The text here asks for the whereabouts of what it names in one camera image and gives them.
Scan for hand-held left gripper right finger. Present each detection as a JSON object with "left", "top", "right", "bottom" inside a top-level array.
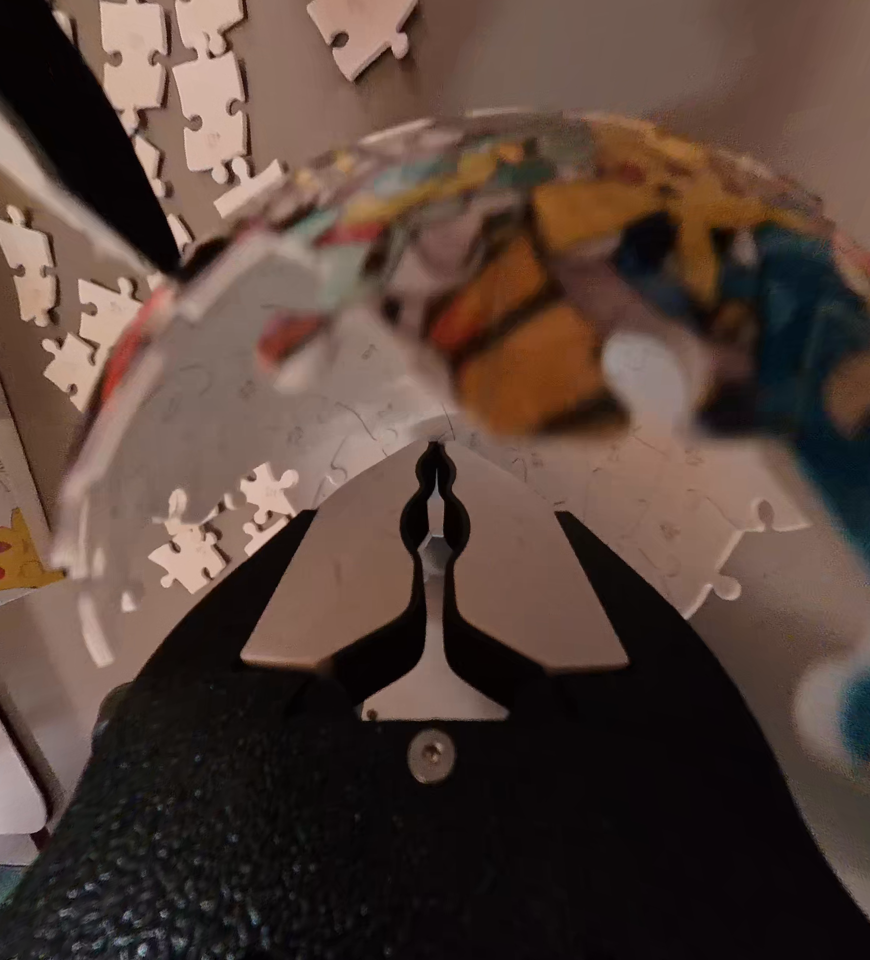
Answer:
[{"left": 437, "top": 442, "right": 630, "bottom": 675}]

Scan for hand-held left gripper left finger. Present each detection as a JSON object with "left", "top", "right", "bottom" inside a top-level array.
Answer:
[{"left": 240, "top": 442, "right": 439, "bottom": 678}]

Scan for colourful puzzle ball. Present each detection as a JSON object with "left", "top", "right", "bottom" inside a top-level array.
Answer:
[{"left": 51, "top": 107, "right": 870, "bottom": 774}]

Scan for blue puzzle box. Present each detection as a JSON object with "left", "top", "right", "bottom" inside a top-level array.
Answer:
[{"left": 0, "top": 232, "right": 69, "bottom": 627}]

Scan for scattered loose puzzle pieces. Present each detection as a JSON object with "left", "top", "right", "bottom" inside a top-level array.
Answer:
[{"left": 0, "top": 0, "right": 421, "bottom": 594}]

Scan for dark bar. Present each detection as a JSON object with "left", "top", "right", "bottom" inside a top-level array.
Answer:
[{"left": 0, "top": 0, "right": 185, "bottom": 275}]

